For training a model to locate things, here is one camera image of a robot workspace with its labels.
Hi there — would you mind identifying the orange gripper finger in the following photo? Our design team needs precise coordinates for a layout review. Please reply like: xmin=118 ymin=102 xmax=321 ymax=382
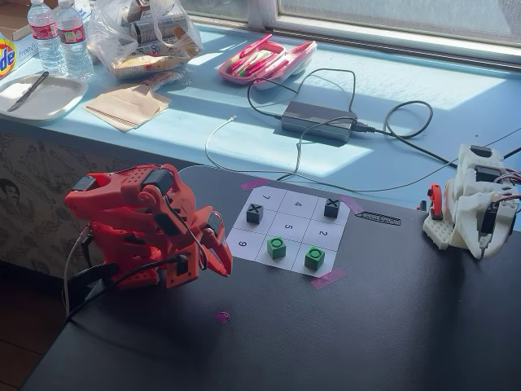
xmin=212 ymin=234 xmax=234 ymax=275
xmin=202 ymin=239 xmax=230 ymax=279

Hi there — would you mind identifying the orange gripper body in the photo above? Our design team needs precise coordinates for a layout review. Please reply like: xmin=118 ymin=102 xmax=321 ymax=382
xmin=186 ymin=206 xmax=227 ymax=260

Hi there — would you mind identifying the green cube with ring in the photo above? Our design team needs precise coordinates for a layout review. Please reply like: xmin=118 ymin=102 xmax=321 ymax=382
xmin=266 ymin=235 xmax=287 ymax=260
xmin=304 ymin=245 xmax=326 ymax=270

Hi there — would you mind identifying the white numbered grid paper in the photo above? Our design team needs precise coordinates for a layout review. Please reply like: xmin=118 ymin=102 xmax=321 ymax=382
xmin=225 ymin=185 xmax=352 ymax=280

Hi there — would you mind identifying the black table clamp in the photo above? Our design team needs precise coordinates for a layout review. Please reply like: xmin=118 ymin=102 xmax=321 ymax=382
xmin=72 ymin=263 xmax=120 ymax=305

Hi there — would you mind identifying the brown paper napkin stack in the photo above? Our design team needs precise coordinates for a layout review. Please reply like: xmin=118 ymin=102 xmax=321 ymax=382
xmin=82 ymin=83 xmax=171 ymax=134

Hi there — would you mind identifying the black power adapter brick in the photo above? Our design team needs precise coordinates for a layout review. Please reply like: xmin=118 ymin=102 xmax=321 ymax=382
xmin=280 ymin=100 xmax=359 ymax=143

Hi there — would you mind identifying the printed snack wrapper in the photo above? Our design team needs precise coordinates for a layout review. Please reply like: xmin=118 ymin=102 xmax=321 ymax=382
xmin=141 ymin=68 xmax=186 ymax=88

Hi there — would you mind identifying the striped black white sticker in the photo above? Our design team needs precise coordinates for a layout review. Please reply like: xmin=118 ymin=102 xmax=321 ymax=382
xmin=354 ymin=210 xmax=403 ymax=226

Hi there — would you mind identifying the patterned beige cloth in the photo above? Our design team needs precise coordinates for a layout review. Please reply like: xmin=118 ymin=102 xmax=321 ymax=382
xmin=0 ymin=130 xmax=196 ymax=286

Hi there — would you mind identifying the pink open pencil case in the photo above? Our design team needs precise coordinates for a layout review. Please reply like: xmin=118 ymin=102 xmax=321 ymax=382
xmin=217 ymin=33 xmax=317 ymax=91

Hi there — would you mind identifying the pink pen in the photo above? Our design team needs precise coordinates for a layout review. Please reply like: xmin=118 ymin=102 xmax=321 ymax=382
xmin=238 ymin=32 xmax=274 ymax=60

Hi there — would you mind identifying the printed silver can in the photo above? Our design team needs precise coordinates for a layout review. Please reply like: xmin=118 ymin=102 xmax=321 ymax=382
xmin=128 ymin=14 xmax=186 ymax=46

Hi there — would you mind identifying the white square plate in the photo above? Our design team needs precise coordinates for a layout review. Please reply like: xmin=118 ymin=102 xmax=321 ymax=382
xmin=0 ymin=72 xmax=90 ymax=123

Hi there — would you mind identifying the clear plastic bag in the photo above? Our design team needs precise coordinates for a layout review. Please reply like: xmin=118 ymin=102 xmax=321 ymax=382
xmin=87 ymin=0 xmax=204 ymax=81

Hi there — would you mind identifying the black plastic knife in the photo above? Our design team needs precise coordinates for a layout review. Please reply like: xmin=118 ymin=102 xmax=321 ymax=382
xmin=7 ymin=71 xmax=50 ymax=112

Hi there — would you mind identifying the clear water bottle green label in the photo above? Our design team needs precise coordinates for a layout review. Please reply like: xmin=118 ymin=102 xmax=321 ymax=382
xmin=55 ymin=0 xmax=95 ymax=81

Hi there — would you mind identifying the clear water bottle red label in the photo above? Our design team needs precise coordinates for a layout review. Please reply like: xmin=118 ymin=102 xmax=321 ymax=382
xmin=27 ymin=0 xmax=68 ymax=77

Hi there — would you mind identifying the white Tide detergent box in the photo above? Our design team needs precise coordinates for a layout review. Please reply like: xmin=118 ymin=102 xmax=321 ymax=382
xmin=0 ymin=24 xmax=43 ymax=81

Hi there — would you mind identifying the brown cardboard box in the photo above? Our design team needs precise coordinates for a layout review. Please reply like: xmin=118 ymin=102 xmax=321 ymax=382
xmin=0 ymin=0 xmax=33 ymax=36

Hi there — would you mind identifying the orange wrist camera box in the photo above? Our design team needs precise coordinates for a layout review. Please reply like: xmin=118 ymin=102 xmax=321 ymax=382
xmin=164 ymin=250 xmax=201 ymax=290

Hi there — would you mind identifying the thin white cable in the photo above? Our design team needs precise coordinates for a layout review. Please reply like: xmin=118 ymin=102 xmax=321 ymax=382
xmin=177 ymin=115 xmax=304 ymax=176

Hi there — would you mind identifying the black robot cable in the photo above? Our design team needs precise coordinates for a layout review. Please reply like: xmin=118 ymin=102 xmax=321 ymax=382
xmin=63 ymin=254 xmax=192 ymax=325

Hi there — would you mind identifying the black adapter mains cord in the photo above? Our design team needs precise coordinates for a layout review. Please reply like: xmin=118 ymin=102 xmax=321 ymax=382
xmin=247 ymin=68 xmax=358 ymax=181

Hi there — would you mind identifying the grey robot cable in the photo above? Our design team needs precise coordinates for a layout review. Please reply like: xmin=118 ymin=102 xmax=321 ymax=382
xmin=61 ymin=226 xmax=91 ymax=318

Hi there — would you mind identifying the thin long black cable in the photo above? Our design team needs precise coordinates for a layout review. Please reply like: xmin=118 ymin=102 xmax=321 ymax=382
xmin=276 ymin=126 xmax=521 ymax=193

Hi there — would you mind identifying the red trigger handle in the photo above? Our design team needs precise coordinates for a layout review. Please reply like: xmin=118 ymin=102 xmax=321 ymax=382
xmin=427 ymin=182 xmax=444 ymax=221

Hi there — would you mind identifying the black adapter output cable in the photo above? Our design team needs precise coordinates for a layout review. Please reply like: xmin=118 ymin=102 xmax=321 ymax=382
xmin=352 ymin=100 xmax=460 ymax=166

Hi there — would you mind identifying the window frame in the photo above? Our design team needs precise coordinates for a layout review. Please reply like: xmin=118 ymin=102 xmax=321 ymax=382
xmin=178 ymin=0 xmax=521 ymax=71

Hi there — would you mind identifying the red black wire bundle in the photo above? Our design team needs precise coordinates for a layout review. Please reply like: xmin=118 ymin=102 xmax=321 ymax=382
xmin=491 ymin=169 xmax=521 ymax=201

